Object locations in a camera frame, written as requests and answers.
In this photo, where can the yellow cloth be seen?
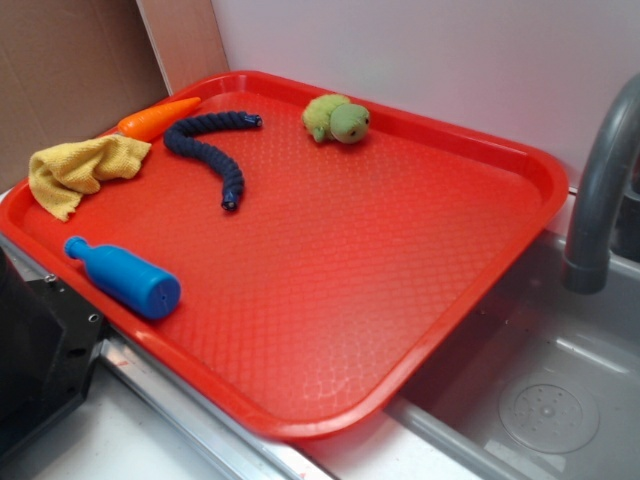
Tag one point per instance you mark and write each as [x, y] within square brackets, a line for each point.
[60, 176]

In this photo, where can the red plastic tray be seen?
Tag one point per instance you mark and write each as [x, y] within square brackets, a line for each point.
[344, 267]

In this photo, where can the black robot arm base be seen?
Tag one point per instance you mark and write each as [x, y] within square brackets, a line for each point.
[50, 339]

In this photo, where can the brown cardboard panel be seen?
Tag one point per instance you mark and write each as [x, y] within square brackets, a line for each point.
[69, 70]

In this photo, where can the orange toy carrot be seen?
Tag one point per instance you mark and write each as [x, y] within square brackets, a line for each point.
[149, 123]

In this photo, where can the green plush turtle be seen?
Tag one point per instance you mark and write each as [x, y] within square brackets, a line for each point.
[335, 118]

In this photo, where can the navy blue rope toy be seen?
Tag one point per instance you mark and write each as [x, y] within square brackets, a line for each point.
[181, 139]

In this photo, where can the blue plastic bottle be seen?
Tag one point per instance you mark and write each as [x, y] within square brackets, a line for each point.
[145, 288]

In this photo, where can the grey sink faucet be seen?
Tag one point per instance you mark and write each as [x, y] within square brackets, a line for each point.
[605, 216]

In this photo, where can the grey plastic sink basin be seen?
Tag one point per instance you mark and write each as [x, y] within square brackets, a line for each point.
[536, 383]

